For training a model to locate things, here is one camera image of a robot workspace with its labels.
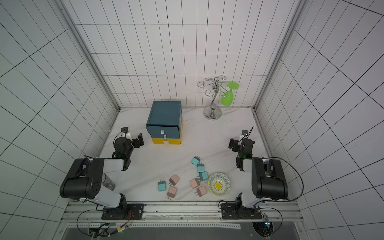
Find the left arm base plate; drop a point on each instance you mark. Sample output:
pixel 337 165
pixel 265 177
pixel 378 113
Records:
pixel 126 212

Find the silver glass rack stand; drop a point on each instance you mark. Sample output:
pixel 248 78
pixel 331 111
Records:
pixel 212 88

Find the teal plug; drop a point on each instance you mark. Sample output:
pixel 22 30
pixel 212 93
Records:
pixel 162 186
pixel 196 161
pixel 203 176
pixel 201 168

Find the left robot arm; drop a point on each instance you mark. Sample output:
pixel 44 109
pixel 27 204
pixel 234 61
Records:
pixel 87 180

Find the pink plug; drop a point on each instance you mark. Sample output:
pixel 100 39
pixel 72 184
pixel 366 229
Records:
pixel 195 183
pixel 174 180
pixel 201 191
pixel 172 192

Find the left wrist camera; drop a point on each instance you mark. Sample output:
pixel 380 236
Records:
pixel 125 132

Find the clear glass cup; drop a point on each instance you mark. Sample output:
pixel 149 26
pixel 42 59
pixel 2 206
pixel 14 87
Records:
pixel 108 183

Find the yellow bottom drawer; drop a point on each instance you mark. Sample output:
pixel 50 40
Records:
pixel 166 141

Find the aluminium mounting rail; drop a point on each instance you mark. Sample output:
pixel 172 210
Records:
pixel 185 212

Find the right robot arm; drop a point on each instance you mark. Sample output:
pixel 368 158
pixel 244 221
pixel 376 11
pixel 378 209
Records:
pixel 268 181

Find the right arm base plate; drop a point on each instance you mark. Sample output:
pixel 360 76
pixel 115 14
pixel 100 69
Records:
pixel 230 211

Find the yellow patterned plate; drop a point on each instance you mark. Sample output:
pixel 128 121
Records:
pixel 219 184

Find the teal drawer cabinet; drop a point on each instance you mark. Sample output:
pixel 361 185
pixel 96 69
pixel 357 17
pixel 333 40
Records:
pixel 165 120

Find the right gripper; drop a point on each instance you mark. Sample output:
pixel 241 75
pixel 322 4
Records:
pixel 236 144

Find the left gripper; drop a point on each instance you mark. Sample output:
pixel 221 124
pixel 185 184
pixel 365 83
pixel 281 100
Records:
pixel 135 141

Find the green plastic wine glass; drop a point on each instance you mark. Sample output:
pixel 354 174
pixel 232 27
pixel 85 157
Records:
pixel 228 96

